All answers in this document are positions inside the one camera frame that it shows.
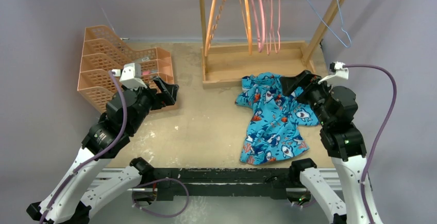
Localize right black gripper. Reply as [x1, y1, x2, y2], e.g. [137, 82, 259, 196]
[280, 70, 337, 126]

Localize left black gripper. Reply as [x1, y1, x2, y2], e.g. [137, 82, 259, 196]
[123, 76, 178, 133]

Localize blue shark print shorts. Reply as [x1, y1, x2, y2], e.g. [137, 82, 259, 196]
[235, 72, 319, 165]

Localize pink thin wire hanger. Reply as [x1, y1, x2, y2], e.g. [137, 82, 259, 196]
[268, 0, 281, 54]

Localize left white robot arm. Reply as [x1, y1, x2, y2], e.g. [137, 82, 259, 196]
[26, 77, 179, 223]

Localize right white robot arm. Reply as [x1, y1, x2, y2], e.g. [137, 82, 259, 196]
[280, 68, 382, 223]

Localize wooden hanger rack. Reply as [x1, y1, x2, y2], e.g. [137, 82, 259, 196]
[199, 0, 345, 89]

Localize orange wavy hanger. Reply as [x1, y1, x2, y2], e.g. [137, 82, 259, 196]
[205, 0, 227, 49]

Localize pink thick plastic hanger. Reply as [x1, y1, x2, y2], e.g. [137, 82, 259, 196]
[250, 0, 266, 53]

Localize peach plastic file organizer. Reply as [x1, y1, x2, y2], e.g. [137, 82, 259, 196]
[77, 25, 178, 114]

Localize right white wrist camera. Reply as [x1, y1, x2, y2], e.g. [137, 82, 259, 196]
[318, 62, 349, 86]

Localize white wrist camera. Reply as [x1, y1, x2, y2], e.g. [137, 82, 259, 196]
[109, 63, 148, 90]
[318, 62, 349, 86]

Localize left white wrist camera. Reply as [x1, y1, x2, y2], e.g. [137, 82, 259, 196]
[109, 63, 148, 90]

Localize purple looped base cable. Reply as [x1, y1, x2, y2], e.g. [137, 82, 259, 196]
[131, 177, 191, 219]

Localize black aluminium base frame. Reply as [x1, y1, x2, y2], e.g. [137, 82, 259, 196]
[141, 168, 307, 201]

